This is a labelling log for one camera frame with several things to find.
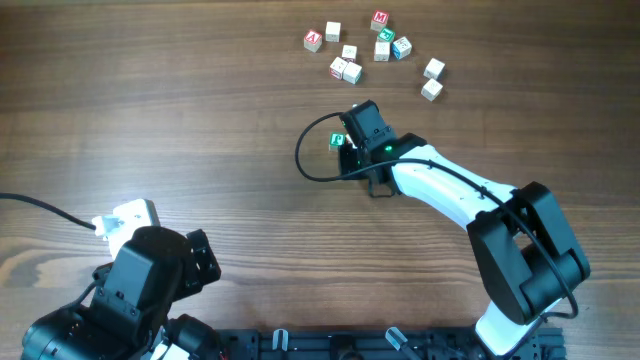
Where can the white picture block centre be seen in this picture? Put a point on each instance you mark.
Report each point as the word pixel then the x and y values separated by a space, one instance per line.
pixel 382 51

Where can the plain block lower right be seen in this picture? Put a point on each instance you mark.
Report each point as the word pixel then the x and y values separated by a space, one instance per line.
pixel 431 89

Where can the red letter A block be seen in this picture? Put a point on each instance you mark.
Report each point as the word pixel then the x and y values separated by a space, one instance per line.
pixel 312 40

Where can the green letter block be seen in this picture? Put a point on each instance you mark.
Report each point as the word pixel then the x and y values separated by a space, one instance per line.
pixel 336 140

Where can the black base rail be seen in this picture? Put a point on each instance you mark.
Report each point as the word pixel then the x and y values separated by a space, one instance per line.
pixel 431 344

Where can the green picture block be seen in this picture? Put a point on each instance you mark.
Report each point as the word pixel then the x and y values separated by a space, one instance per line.
pixel 386 35

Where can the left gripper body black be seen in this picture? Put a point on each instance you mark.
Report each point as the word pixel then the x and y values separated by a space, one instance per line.
pixel 204 257

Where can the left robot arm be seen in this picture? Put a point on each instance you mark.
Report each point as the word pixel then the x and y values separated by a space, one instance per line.
pixel 127 317

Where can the blue edged block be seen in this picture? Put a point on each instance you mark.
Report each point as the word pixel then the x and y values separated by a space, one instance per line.
pixel 401 48

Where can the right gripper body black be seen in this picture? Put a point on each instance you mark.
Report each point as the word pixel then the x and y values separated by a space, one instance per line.
pixel 367 148

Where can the red edged picture block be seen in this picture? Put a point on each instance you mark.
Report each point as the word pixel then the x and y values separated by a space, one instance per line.
pixel 337 68

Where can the red letter M block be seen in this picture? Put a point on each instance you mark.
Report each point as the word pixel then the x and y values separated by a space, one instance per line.
pixel 379 20

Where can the small white picture block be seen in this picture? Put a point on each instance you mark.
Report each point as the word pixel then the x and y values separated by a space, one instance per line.
pixel 349 53

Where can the white block beside red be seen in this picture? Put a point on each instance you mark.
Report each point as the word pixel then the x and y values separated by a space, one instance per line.
pixel 352 72

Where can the plain wooden block top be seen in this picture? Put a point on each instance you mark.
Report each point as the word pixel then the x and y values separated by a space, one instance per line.
pixel 333 31

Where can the plain block upper right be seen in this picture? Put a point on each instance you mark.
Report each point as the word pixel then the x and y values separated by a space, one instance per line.
pixel 434 69

